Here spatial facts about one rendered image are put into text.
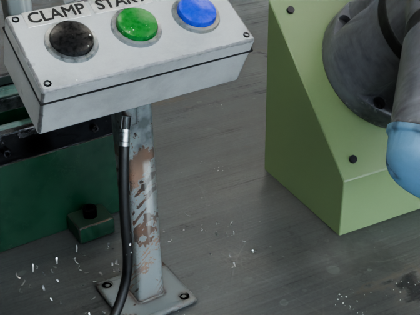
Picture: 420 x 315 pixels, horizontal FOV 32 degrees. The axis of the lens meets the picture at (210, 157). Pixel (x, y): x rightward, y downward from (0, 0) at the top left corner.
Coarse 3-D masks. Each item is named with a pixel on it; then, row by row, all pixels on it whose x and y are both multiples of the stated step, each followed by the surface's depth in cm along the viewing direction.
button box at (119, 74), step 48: (96, 0) 53; (144, 0) 54; (48, 48) 49; (96, 48) 50; (144, 48) 51; (192, 48) 53; (240, 48) 55; (48, 96) 48; (96, 96) 51; (144, 96) 54
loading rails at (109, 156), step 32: (0, 96) 77; (0, 128) 71; (32, 128) 69; (64, 128) 71; (96, 128) 72; (0, 160) 69; (32, 160) 70; (64, 160) 72; (96, 160) 74; (0, 192) 70; (32, 192) 72; (64, 192) 74; (96, 192) 76; (0, 224) 72; (32, 224) 74; (64, 224) 76; (96, 224) 74
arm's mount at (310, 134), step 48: (288, 0) 76; (336, 0) 78; (288, 48) 75; (288, 96) 77; (336, 96) 74; (288, 144) 79; (336, 144) 72; (384, 144) 74; (336, 192) 73; (384, 192) 75
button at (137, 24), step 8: (128, 8) 52; (136, 8) 52; (120, 16) 52; (128, 16) 52; (136, 16) 52; (144, 16) 52; (152, 16) 52; (120, 24) 51; (128, 24) 51; (136, 24) 51; (144, 24) 52; (152, 24) 52; (120, 32) 51; (128, 32) 51; (136, 32) 51; (144, 32) 51; (152, 32) 52; (136, 40) 51; (144, 40) 51
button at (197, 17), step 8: (184, 0) 54; (192, 0) 54; (200, 0) 54; (208, 0) 55; (184, 8) 54; (192, 8) 54; (200, 8) 54; (208, 8) 54; (184, 16) 53; (192, 16) 53; (200, 16) 54; (208, 16) 54; (192, 24) 53; (200, 24) 53; (208, 24) 54
